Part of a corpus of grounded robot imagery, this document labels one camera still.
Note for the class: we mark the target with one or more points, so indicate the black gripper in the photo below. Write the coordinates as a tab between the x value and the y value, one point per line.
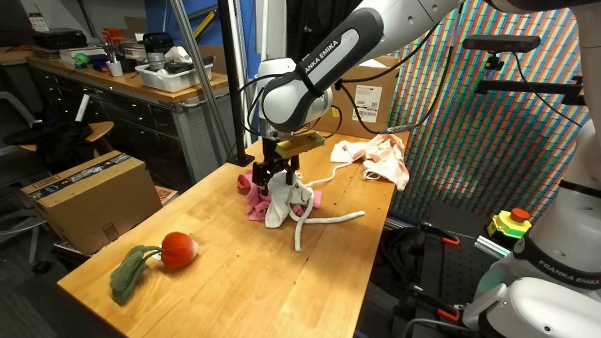
274	164

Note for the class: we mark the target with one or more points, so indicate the white towel cloth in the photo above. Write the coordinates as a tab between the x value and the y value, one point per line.
276	207

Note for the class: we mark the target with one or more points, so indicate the pink cloth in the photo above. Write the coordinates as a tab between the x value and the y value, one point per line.
255	200

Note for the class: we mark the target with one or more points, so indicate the pale printed fabric bag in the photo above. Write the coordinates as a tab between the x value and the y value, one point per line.
385	160

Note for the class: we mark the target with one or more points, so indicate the red radish plush toy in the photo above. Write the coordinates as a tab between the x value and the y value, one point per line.
178	250

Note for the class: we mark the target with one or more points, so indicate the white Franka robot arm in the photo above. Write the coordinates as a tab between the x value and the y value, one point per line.
293	100

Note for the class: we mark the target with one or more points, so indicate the black vertical stand pole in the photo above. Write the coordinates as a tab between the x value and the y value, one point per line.
229	76

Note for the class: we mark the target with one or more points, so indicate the labelled cardboard box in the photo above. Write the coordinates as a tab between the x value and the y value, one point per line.
375	95

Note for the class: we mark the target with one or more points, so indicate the wooden top workbench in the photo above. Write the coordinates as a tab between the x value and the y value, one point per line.
143	119

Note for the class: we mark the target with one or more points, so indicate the silver slanted metal pole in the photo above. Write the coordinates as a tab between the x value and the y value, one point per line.
193	57

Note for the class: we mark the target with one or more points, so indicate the white plastic bin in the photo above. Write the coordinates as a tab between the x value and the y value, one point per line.
169	78

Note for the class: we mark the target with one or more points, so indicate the wooden stool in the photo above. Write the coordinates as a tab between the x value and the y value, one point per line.
99	130

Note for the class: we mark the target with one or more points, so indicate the large brown cardboard box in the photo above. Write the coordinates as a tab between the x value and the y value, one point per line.
94	200

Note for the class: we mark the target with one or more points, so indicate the white cup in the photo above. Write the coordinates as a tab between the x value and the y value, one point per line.
114	68

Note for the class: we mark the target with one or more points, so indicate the black bag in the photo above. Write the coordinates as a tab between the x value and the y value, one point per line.
56	147

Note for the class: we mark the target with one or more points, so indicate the small green object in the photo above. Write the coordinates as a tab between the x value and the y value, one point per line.
79	61

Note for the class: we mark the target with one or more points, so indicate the yellow red emergency stop button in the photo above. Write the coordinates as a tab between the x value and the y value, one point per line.
509	224

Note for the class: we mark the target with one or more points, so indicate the black flat case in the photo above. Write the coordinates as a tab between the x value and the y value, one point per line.
58	38

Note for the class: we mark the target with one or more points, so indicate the black camera on mount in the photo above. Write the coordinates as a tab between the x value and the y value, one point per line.
499	42

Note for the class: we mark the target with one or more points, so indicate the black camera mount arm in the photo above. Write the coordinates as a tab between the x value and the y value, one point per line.
531	87

